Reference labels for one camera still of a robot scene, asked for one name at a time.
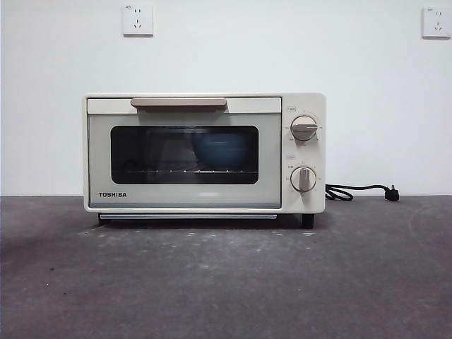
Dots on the white wall socket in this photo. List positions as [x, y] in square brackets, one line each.
[438, 23]
[138, 20]

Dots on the pale blue oven crumb tray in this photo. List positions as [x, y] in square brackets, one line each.
[229, 216]

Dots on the beige oven timer knob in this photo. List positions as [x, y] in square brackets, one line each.
[303, 178]

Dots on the beige oven temperature knob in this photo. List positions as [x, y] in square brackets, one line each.
[303, 129]

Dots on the white Toshiba toaster oven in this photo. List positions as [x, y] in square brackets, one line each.
[312, 206]

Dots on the blue ribbed bowl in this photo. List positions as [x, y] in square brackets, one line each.
[219, 152]

